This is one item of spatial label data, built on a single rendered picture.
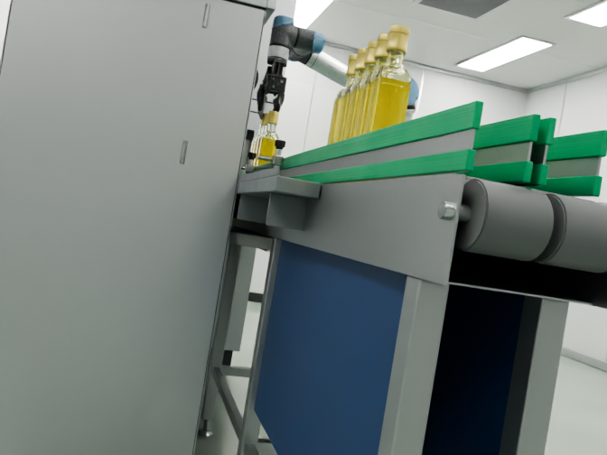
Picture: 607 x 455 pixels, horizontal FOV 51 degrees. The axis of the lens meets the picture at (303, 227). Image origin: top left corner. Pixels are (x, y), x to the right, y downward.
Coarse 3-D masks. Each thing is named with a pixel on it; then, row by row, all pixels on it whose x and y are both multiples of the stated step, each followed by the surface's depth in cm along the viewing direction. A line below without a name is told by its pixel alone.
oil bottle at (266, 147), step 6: (264, 132) 217; (270, 132) 215; (264, 138) 214; (270, 138) 214; (276, 138) 215; (264, 144) 214; (270, 144) 215; (258, 150) 218; (264, 150) 214; (270, 150) 215; (270, 156) 215; (258, 162) 214; (264, 162) 214
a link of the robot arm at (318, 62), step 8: (296, 56) 238; (304, 56) 239; (312, 56) 240; (320, 56) 240; (328, 56) 243; (304, 64) 243; (312, 64) 241; (320, 64) 241; (328, 64) 242; (336, 64) 243; (320, 72) 244; (328, 72) 243; (336, 72) 243; (344, 72) 244; (336, 80) 245; (344, 80) 245
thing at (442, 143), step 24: (432, 120) 82; (456, 120) 76; (480, 120) 72; (336, 144) 123; (360, 144) 109; (384, 144) 98; (408, 144) 89; (432, 144) 82; (456, 144) 75; (264, 168) 195; (288, 168) 162; (312, 168) 140; (336, 168) 122; (360, 168) 107; (384, 168) 96; (408, 168) 87; (432, 168) 80; (456, 168) 74
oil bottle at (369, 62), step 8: (368, 48) 122; (376, 48) 121; (368, 56) 121; (368, 64) 121; (368, 72) 121; (360, 80) 120; (352, 88) 123; (352, 96) 122; (352, 104) 122; (352, 112) 121; (352, 120) 120; (352, 128) 119; (344, 136) 123; (352, 136) 119
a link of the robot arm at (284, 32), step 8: (280, 16) 223; (288, 16) 223; (280, 24) 222; (288, 24) 223; (272, 32) 224; (280, 32) 222; (288, 32) 223; (296, 32) 224; (272, 40) 224; (280, 40) 222; (288, 40) 224; (288, 48) 225
